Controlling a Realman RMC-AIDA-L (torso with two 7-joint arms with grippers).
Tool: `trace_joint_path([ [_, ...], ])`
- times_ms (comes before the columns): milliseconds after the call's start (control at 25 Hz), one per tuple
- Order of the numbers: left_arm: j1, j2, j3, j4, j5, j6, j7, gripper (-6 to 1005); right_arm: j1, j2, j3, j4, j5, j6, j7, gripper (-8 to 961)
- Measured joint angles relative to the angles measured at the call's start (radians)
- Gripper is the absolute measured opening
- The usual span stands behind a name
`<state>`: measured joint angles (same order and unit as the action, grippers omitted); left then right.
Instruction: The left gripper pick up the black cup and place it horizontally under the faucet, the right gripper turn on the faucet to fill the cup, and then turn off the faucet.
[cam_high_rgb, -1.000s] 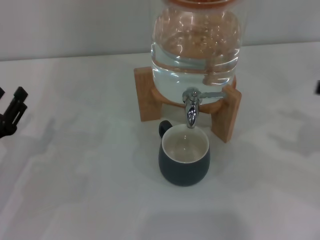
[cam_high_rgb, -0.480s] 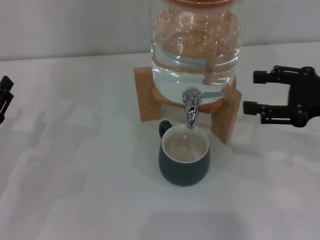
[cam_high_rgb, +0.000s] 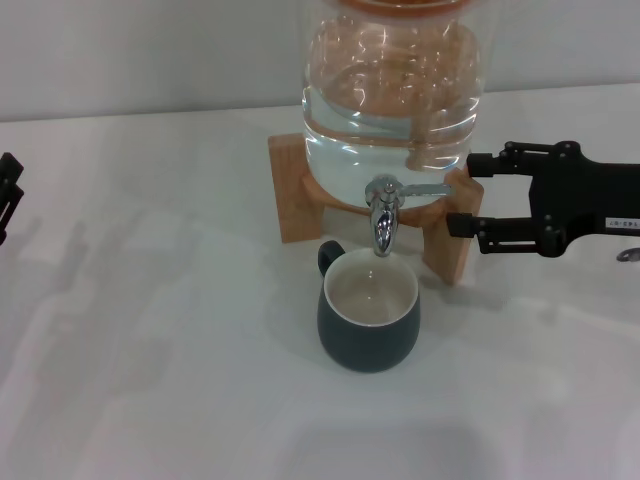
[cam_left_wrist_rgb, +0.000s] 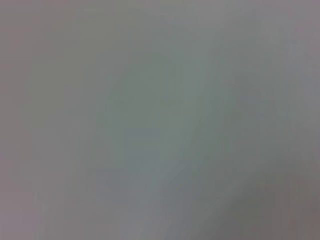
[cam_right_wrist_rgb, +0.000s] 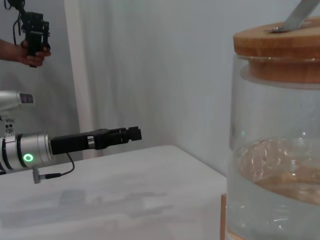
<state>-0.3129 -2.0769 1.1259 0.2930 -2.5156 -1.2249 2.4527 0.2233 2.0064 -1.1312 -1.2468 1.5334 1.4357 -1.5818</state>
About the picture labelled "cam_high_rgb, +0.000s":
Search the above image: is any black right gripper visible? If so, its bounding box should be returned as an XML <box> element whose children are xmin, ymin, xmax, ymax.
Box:
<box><xmin>445</xmin><ymin>141</ymin><xmax>640</xmax><ymax>259</ymax></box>

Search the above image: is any dark teal ceramic mug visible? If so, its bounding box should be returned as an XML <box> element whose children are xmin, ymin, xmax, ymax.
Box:
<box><xmin>316</xmin><ymin>239</ymin><xmax>423</xmax><ymax>374</ymax></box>

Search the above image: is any chrome dispenser faucet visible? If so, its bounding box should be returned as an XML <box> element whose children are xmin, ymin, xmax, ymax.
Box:
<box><xmin>363</xmin><ymin>173</ymin><xmax>454</xmax><ymax>258</ymax></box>

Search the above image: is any glass water dispenser jar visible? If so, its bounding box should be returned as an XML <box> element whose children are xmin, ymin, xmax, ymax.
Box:
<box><xmin>299</xmin><ymin>0</ymin><xmax>487</xmax><ymax>211</ymax></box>

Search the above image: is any wooden dispenser stand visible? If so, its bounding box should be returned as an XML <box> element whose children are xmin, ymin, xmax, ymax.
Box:
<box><xmin>267</xmin><ymin>133</ymin><xmax>485</xmax><ymax>287</ymax></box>

